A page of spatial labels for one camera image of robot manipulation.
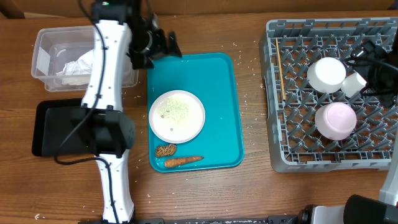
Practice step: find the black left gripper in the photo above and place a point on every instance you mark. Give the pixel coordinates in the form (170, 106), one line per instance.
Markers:
(137, 59)

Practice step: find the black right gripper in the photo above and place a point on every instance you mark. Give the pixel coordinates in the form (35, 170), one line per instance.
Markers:
(365, 59)

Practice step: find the white cup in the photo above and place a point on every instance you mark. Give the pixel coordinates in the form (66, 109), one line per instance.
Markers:
(353, 83)

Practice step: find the pink white bowl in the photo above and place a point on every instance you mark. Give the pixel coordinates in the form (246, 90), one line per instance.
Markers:
(335, 121)

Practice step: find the wooden chopstick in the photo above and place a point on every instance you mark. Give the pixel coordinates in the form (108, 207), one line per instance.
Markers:
(280, 69)

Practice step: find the white napkin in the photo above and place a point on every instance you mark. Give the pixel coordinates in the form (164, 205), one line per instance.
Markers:
(78, 72)

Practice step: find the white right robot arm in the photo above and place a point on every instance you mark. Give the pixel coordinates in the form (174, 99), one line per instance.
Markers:
(359, 209)

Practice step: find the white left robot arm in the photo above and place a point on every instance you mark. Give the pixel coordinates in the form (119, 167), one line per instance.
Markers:
(101, 131)

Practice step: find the grey dishwasher rack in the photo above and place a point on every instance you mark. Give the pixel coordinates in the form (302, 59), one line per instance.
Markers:
(294, 141)

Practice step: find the teal plastic tray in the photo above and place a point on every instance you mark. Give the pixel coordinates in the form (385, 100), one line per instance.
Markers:
(210, 77)

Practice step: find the white dirty plate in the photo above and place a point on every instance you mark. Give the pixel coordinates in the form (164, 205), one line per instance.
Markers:
(177, 116)

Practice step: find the clear plastic bin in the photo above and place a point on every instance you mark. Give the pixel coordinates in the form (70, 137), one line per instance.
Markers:
(54, 47)

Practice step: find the orange carrot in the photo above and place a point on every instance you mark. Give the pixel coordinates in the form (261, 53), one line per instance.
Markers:
(175, 162)

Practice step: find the black bin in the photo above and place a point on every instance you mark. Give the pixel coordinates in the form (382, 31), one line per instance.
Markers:
(52, 125)

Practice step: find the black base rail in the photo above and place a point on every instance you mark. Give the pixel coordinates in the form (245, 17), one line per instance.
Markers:
(273, 219)

